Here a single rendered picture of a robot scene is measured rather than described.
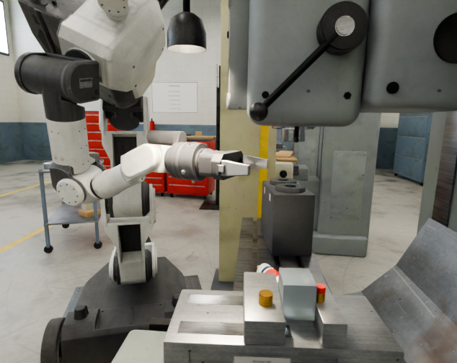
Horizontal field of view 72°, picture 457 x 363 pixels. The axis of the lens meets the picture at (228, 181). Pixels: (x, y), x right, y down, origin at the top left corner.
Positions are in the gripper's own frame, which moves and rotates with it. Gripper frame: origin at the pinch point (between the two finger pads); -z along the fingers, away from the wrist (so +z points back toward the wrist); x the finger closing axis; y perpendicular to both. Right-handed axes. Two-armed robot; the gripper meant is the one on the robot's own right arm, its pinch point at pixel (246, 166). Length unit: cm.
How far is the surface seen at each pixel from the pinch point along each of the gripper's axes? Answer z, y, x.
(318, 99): -16.0, -13.1, -8.4
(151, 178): 329, 92, 359
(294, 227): -5.2, 20.6, 24.8
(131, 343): 29, 50, -6
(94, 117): 414, -12, 323
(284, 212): -2.4, 16.0, 23.3
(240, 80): -0.8, -16.9, -5.8
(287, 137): -9.4, -6.5, -2.4
